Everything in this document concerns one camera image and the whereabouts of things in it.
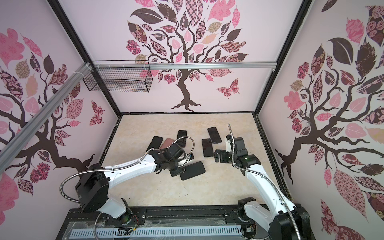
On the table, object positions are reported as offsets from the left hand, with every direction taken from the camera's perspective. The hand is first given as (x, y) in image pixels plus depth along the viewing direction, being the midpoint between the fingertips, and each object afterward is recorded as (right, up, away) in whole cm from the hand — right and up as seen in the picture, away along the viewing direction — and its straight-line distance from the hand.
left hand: (179, 168), depth 84 cm
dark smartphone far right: (+23, +18, +24) cm, 38 cm away
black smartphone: (+18, +9, +19) cm, 28 cm away
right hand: (+24, +9, -1) cm, 26 cm away
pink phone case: (-10, +14, +20) cm, 26 cm away
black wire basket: (-41, +57, +11) cm, 71 cm away
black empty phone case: (-19, +12, +20) cm, 30 cm away
